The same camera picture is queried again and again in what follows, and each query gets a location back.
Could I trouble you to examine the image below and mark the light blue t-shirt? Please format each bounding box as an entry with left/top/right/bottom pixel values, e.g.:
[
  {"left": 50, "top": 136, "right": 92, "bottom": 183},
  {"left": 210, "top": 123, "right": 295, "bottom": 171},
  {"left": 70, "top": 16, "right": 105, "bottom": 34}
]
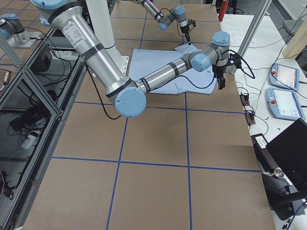
[{"left": 129, "top": 44, "right": 216, "bottom": 94}]

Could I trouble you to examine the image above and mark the near teach pendant tablet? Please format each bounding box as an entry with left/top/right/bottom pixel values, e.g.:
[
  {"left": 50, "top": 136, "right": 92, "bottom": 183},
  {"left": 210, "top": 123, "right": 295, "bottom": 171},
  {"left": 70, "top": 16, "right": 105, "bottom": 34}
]
[{"left": 266, "top": 88, "right": 305, "bottom": 121}]

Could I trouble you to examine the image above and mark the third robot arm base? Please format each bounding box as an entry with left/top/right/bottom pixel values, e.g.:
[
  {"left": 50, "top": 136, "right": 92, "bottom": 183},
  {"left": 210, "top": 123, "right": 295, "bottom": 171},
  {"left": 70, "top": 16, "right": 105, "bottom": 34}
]
[{"left": 0, "top": 13, "right": 43, "bottom": 48}]

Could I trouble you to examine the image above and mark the teach pendant tablet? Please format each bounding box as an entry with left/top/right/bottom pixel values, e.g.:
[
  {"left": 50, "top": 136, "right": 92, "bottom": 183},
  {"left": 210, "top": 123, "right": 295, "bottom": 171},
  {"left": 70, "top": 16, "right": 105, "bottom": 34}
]
[
  {"left": 269, "top": 63, "right": 299, "bottom": 92},
  {"left": 266, "top": 88, "right": 305, "bottom": 121}
]

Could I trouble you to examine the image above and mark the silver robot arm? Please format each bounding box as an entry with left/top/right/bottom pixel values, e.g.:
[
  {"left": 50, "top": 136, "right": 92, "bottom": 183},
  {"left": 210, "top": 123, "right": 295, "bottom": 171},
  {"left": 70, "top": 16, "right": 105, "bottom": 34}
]
[
  {"left": 32, "top": 0, "right": 231, "bottom": 117},
  {"left": 132, "top": 0, "right": 196, "bottom": 45}
]

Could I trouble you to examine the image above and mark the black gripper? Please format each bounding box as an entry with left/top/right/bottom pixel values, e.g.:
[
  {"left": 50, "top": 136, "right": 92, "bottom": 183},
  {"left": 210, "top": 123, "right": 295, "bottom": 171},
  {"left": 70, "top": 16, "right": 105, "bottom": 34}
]
[
  {"left": 180, "top": 25, "right": 191, "bottom": 45},
  {"left": 214, "top": 66, "right": 226, "bottom": 90}
]

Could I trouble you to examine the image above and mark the far teach pendant tablet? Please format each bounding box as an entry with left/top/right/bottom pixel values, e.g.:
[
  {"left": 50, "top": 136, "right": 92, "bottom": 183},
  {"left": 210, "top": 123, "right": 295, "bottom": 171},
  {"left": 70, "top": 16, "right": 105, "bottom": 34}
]
[{"left": 269, "top": 63, "right": 299, "bottom": 92}]

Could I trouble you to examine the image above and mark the aluminium frame post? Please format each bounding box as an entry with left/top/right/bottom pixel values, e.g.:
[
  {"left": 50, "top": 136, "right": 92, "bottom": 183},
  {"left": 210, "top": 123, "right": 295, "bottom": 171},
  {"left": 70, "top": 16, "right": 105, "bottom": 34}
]
[{"left": 233, "top": 0, "right": 272, "bottom": 61}]

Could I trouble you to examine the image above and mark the red cylinder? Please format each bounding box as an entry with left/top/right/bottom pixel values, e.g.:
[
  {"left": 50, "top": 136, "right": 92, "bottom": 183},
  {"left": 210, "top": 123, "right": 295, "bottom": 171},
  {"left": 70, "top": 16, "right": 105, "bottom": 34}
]
[{"left": 218, "top": 0, "right": 229, "bottom": 22}]

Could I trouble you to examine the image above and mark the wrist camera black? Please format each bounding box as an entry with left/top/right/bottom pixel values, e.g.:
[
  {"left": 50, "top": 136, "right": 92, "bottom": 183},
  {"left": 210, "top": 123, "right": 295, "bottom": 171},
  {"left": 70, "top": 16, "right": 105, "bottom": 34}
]
[
  {"left": 188, "top": 19, "right": 196, "bottom": 28},
  {"left": 227, "top": 53, "right": 242, "bottom": 69}
]

